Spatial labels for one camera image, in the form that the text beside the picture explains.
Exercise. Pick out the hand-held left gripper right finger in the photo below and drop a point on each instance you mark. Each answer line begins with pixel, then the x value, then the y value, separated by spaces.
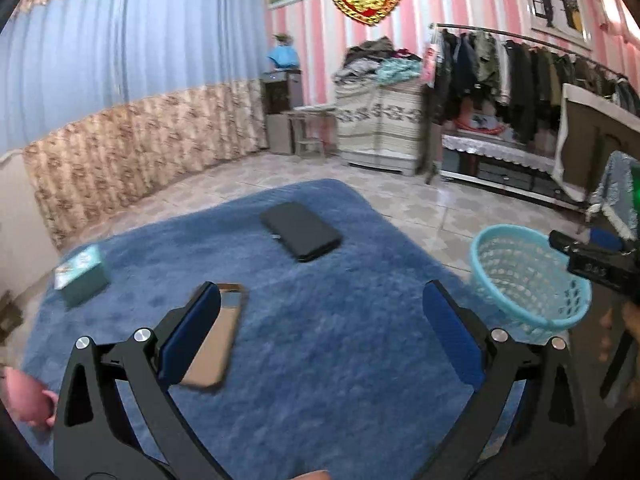
pixel 452 340

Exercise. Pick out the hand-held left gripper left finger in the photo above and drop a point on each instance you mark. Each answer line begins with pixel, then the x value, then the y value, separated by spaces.
pixel 192 340

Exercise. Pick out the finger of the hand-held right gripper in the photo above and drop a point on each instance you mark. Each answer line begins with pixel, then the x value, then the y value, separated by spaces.
pixel 606 240
pixel 570 247

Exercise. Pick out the teal plastic laundry basket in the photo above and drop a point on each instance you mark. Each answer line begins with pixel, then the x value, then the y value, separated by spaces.
pixel 525 280

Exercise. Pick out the person's right hand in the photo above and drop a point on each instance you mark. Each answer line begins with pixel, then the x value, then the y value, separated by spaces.
pixel 607 335

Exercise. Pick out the brown rectangular tray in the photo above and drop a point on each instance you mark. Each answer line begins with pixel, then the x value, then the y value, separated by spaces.
pixel 217 340

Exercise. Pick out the blue patterned cloth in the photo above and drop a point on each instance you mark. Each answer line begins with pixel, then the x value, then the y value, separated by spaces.
pixel 612 195

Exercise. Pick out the low black cabinet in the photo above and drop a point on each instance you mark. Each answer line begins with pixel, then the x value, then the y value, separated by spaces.
pixel 510 180

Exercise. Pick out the wooden headboard with white cloth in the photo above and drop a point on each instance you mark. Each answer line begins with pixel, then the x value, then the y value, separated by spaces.
pixel 590 140

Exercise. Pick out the white lace cloth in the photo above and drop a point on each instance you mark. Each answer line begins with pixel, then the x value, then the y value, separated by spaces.
pixel 500 150

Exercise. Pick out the blue fluffy blanket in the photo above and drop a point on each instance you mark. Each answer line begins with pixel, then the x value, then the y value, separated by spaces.
pixel 325 335

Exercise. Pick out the teal tissue box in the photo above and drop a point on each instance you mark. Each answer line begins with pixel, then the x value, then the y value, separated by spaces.
pixel 82 275

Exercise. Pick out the black flat case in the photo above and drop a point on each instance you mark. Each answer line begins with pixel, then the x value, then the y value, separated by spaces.
pixel 302 232

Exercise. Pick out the row of hanging clothes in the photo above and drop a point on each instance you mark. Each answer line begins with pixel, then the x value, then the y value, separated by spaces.
pixel 520 80

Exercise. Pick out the metal clothes rack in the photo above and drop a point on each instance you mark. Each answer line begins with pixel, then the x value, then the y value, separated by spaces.
pixel 525 37

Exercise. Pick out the beige patterned cloth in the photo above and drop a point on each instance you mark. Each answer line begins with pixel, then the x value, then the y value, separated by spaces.
pixel 380 117

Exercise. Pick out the blue and floral curtain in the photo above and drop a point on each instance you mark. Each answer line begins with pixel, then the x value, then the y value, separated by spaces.
pixel 130 110

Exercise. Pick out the grey water dispenser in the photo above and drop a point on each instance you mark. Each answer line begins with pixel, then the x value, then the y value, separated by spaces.
pixel 280 115

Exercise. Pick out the small metal table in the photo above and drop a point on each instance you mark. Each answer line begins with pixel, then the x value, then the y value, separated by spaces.
pixel 312 130

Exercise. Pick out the pile of clothes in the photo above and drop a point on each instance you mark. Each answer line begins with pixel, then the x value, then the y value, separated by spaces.
pixel 375 60

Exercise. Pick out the blue cloth cover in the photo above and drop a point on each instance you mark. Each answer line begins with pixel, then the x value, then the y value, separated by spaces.
pixel 284 57

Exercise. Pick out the wall poster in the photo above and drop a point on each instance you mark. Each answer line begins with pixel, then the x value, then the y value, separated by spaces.
pixel 555 0

